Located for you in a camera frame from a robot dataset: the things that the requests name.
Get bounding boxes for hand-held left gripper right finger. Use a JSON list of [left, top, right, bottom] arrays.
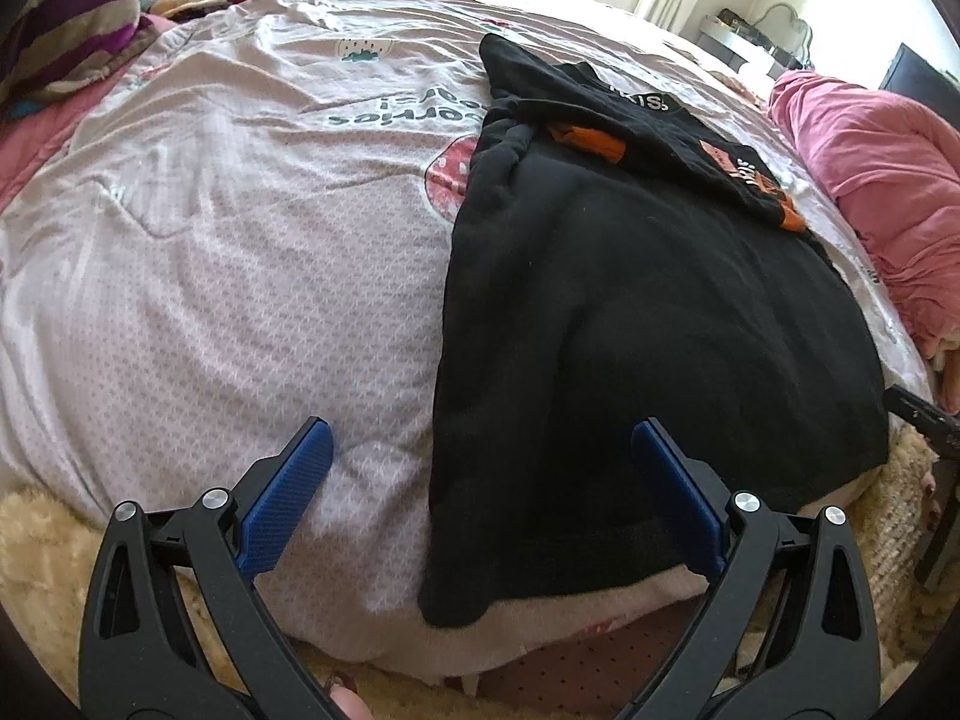
[[615, 420, 882, 720]]

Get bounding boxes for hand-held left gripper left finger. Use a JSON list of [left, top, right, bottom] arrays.
[[79, 416, 353, 720]]

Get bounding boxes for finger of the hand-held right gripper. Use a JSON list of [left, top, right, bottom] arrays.
[[885, 385, 960, 458]]

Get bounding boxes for black long-sleeved sweater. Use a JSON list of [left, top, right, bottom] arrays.
[[418, 34, 893, 627]]

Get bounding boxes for person's right hand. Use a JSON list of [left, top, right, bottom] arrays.
[[916, 457, 950, 537]]

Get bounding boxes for person's left hand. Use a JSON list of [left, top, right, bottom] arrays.
[[321, 673, 374, 720]]

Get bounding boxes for pink dotted mattress cover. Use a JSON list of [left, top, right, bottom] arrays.
[[476, 600, 710, 717]]

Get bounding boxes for pink rolled quilt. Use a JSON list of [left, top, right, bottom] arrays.
[[765, 69, 960, 353]]

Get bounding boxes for pink printed bedsheet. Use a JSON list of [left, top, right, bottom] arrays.
[[0, 0, 938, 683]]

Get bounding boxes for cream plush rug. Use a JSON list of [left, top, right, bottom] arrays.
[[0, 420, 950, 720]]

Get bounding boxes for black monitor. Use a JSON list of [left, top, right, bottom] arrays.
[[877, 41, 960, 115]]

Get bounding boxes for white side table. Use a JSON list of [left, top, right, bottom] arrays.
[[697, 7, 815, 80]]

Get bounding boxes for purple striped pillow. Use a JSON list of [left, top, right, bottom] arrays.
[[0, 0, 151, 102]]

